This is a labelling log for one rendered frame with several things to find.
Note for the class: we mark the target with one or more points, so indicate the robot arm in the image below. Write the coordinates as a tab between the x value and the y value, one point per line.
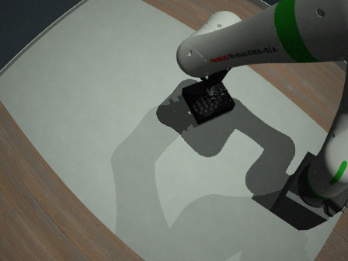
290	31

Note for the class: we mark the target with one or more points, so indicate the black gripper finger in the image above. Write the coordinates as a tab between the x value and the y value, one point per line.
221	76
210	81

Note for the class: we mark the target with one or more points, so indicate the black lighting desk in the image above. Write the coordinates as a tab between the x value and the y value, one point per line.
205	107

